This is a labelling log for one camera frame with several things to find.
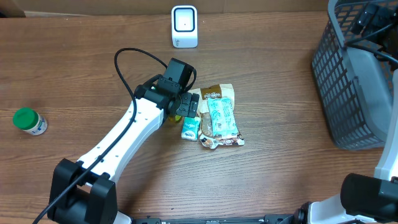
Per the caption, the yellow liquid bottle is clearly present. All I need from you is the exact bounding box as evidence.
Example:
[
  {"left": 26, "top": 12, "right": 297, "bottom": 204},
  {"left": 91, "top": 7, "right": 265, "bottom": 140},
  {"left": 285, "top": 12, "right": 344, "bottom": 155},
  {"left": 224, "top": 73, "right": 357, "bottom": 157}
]
[{"left": 168, "top": 115, "right": 182, "bottom": 123}]

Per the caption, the small white teal box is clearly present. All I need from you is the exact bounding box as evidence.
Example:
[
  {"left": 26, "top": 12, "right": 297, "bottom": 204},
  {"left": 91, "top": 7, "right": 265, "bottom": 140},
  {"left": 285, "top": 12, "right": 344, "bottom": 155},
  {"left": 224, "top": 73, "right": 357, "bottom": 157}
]
[{"left": 181, "top": 117, "right": 201, "bottom": 141}]

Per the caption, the teal snack package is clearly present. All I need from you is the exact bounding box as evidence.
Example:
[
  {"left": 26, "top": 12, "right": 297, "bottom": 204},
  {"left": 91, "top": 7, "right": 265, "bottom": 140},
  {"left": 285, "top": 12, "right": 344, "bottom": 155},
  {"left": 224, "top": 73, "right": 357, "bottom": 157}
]
[{"left": 208, "top": 98, "right": 238, "bottom": 139}]

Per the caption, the brown beige snack pouch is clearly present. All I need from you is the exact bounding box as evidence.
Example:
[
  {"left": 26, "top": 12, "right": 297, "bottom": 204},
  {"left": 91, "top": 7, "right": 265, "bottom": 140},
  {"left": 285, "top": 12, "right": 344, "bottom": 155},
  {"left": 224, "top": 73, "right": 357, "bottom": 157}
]
[{"left": 189, "top": 83, "right": 245, "bottom": 149}]

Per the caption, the green lid white jar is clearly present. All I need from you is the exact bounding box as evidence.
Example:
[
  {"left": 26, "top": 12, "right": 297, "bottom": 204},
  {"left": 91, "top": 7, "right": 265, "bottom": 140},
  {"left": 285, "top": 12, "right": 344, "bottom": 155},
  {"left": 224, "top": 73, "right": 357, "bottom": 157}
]
[{"left": 12, "top": 108, "right": 48, "bottom": 136}]

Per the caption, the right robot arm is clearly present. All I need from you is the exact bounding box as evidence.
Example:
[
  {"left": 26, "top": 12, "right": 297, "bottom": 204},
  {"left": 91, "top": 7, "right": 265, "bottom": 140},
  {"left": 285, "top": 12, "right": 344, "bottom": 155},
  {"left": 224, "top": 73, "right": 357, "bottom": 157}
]
[{"left": 285, "top": 0, "right": 397, "bottom": 223}]

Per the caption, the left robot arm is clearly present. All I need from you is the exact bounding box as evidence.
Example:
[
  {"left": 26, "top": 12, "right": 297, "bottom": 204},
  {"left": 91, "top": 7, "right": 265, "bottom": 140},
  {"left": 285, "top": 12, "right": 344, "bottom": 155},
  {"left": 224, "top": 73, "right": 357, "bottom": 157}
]
[{"left": 45, "top": 58, "right": 199, "bottom": 224}]

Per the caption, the white barcode scanner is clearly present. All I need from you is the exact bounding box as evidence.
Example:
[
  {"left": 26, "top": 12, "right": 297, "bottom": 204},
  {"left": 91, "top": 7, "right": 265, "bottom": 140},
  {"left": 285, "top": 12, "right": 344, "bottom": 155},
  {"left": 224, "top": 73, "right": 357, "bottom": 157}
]
[{"left": 171, "top": 5, "right": 198, "bottom": 49}]

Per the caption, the grey plastic basket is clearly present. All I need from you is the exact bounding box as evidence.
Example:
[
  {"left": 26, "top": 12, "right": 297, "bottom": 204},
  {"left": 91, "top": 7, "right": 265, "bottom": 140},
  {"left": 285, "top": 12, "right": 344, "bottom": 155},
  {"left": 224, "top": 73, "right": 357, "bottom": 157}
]
[{"left": 312, "top": 0, "right": 397, "bottom": 150}]

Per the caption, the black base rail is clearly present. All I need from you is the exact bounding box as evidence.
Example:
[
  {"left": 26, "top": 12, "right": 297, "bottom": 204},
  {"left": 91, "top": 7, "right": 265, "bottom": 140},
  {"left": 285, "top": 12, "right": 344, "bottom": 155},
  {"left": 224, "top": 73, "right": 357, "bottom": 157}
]
[{"left": 132, "top": 214, "right": 294, "bottom": 224}]

